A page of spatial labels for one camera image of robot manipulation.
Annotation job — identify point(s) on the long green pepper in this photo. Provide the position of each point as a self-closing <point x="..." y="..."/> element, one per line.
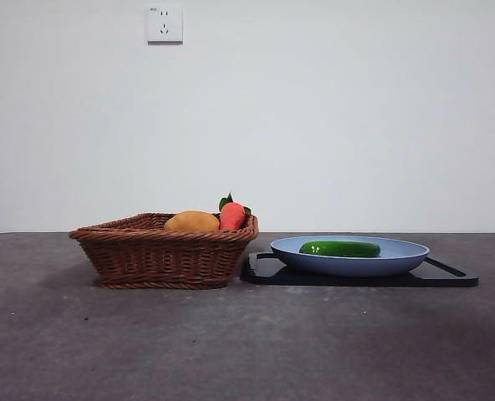
<point x="338" y="249"/>

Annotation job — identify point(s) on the orange carrot with green leaves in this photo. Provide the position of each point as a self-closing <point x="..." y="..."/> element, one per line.
<point x="232" y="215"/>

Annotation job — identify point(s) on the yellow-brown potato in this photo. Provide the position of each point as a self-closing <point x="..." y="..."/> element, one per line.
<point x="192" y="221"/>

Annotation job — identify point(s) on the brown wicker basket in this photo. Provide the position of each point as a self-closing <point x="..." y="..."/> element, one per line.
<point x="159" y="255"/>

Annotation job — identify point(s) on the pale blue plate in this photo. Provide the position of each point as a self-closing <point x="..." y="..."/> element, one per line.
<point x="348" y="264"/>

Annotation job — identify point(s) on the black tray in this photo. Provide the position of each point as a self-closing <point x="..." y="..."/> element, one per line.
<point x="440" y="277"/>

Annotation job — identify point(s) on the white wall socket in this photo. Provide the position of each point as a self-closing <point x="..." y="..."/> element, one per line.
<point x="165" y="24"/>

